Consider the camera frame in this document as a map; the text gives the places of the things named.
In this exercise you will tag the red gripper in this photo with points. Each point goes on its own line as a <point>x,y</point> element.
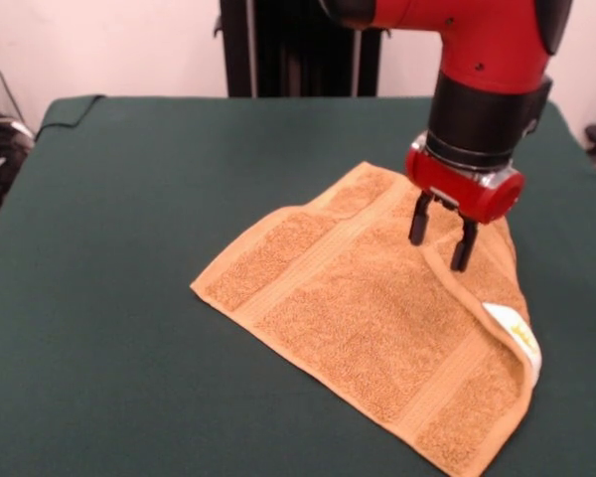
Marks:
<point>462,191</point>

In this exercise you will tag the orange terry towel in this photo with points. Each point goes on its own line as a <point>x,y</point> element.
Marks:
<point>367,323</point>

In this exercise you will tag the dark green table cloth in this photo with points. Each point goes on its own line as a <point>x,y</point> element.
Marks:
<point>104,298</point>

